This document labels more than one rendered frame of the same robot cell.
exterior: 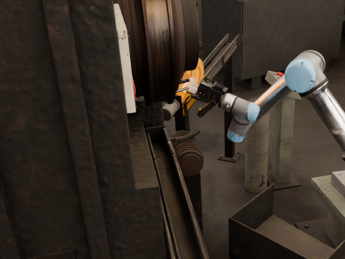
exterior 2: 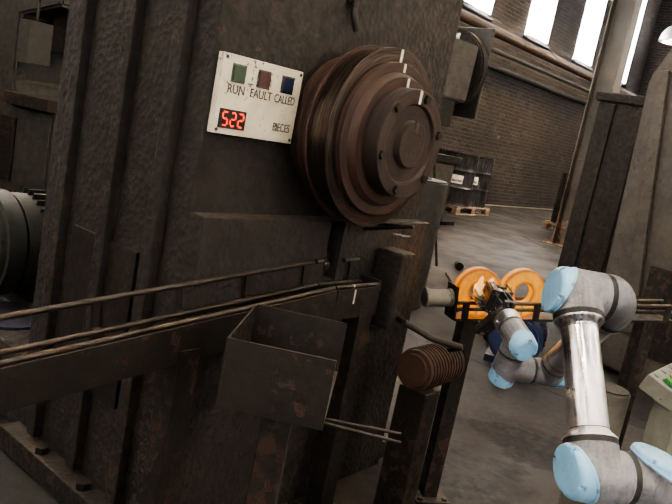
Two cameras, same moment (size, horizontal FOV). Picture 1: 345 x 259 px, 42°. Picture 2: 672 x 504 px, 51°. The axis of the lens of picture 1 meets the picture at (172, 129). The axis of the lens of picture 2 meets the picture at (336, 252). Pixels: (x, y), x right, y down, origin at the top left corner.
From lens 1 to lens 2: 136 cm
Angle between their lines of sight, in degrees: 47
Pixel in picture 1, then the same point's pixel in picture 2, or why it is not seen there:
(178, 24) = (356, 115)
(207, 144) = not seen: hidden behind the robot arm
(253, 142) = not seen: hidden behind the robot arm
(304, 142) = not seen: outside the picture
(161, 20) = (330, 98)
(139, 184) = (198, 212)
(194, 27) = (377, 128)
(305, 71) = (559, 279)
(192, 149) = (425, 352)
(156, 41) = (317, 117)
